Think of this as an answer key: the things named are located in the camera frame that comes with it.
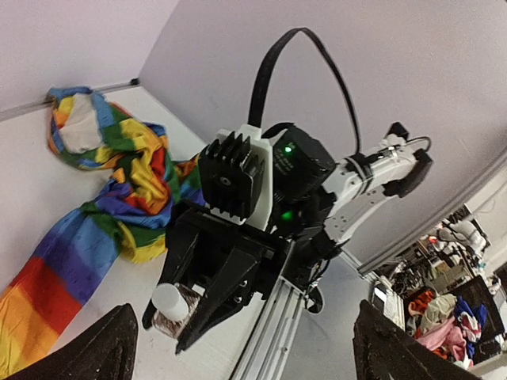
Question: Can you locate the pile of clothes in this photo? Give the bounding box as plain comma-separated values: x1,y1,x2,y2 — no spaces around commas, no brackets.
405,290,490,366

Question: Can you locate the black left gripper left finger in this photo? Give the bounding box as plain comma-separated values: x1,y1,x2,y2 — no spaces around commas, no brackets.
11,303,139,380

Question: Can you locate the aluminium front rail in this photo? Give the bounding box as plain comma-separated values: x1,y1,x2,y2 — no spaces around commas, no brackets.
230,277,314,380

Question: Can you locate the rainbow striped sleeve cloth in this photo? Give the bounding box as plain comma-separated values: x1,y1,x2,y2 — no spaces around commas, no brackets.
1,86,204,378

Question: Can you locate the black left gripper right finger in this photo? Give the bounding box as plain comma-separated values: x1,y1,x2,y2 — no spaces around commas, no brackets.
353,300,475,380

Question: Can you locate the clear glitter nail polish bottle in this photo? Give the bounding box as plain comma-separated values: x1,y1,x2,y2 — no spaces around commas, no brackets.
151,283,201,340

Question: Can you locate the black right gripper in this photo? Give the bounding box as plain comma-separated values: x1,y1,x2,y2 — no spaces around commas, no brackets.
142,122,337,355

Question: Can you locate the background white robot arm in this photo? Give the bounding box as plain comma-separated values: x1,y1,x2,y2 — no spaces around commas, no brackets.
353,221,499,379

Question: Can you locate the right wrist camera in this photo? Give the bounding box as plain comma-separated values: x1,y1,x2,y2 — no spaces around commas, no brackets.
198,124,273,230

